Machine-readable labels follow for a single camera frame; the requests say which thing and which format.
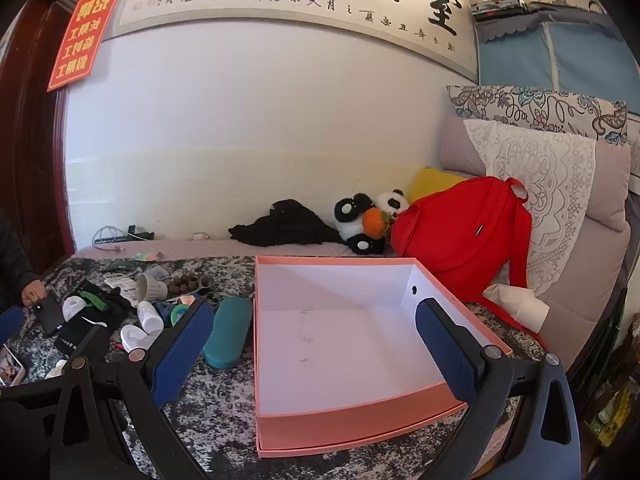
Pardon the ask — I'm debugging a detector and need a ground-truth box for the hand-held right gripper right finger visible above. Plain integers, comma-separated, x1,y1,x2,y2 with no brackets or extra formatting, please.
415,297,583,480

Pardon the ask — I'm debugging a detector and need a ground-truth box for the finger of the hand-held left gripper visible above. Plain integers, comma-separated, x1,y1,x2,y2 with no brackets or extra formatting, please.
0,307,27,342

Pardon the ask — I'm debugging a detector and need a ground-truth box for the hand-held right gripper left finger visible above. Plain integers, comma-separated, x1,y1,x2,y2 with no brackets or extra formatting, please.
49,300,216,480

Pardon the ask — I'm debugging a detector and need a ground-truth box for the white round cup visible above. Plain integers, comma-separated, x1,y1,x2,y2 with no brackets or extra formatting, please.
62,295,92,321

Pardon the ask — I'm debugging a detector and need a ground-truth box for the black sock with white logo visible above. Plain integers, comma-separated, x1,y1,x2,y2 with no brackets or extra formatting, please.
52,310,110,356

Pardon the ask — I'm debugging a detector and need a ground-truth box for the black sock with green mesh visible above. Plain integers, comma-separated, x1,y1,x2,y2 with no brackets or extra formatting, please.
75,280,132,317

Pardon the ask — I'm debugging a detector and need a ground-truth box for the white ribbed cup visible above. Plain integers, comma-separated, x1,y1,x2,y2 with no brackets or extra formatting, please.
120,324,153,352

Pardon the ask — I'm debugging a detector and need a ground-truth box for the pink cardboard box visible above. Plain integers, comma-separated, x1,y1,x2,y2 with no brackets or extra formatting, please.
252,255,513,458

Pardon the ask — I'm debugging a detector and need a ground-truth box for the person's left forearm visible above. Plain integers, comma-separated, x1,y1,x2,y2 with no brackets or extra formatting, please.
0,207,40,308

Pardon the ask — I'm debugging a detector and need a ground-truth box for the person's left hand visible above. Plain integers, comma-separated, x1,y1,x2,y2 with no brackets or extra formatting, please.
21,280,49,308

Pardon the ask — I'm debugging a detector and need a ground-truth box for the smartphone with lit screen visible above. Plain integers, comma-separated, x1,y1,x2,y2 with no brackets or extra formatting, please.
0,344,27,387

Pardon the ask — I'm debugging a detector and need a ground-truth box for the teal glasses case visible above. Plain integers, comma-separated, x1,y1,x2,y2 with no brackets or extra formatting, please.
202,295,253,370

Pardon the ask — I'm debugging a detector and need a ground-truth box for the white plastic bottle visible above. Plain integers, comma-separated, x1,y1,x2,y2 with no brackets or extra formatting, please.
137,301,165,333

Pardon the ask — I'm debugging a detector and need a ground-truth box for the grey ribbed cup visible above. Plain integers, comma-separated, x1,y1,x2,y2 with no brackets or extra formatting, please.
135,272,168,302

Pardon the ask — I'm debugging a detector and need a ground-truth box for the white printed leaflet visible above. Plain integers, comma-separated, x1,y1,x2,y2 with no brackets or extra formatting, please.
102,270,143,306

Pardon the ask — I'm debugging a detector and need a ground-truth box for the red backpack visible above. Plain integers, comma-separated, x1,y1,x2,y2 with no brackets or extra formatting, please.
390,176,533,307

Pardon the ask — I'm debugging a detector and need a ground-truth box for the panda plush toy with orange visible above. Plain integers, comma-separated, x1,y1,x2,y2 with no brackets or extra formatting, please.
334,192,392,256

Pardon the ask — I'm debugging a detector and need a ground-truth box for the black cloth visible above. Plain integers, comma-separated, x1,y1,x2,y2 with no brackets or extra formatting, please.
228,199,346,247

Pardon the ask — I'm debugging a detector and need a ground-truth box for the yellow pillow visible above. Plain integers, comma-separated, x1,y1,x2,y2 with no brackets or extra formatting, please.
407,166,471,206

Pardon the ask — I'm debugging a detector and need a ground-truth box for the yellow green plastic bag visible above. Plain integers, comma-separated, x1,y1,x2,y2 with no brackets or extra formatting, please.
597,390,635,436

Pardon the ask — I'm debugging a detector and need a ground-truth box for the white lace pillow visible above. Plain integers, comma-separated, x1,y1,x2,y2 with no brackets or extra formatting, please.
462,119,598,296

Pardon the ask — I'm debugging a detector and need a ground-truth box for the pinkish grey sofa backrest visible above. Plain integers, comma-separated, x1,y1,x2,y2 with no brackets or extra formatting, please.
437,112,633,376

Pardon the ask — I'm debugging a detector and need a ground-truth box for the floral pillow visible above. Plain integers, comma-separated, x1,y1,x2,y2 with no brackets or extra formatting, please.
446,85,630,147

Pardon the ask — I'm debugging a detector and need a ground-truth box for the blue fabric wardrobe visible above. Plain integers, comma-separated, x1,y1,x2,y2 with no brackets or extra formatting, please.
472,7,640,111

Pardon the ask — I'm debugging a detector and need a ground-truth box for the white printed box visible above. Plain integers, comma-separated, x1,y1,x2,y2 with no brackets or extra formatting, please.
470,0,531,23

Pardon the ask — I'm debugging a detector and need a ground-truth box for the brown bead bracelet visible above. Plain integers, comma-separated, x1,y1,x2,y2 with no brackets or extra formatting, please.
165,275,216,297

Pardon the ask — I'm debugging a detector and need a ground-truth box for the dark red door frame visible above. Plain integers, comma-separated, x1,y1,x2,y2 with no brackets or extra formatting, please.
0,0,118,281

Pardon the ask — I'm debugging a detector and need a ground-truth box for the red wall poster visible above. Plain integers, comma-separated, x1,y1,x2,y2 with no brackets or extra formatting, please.
46,0,127,93

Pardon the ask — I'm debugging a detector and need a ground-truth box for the calligraphy wall scroll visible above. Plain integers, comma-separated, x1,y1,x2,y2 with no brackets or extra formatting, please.
102,0,478,76

